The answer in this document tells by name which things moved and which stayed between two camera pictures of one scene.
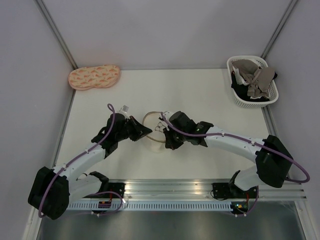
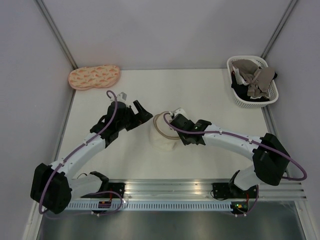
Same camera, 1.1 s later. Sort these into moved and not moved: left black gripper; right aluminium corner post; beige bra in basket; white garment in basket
Moved: left black gripper
Not moved: beige bra in basket; white garment in basket; right aluminium corner post
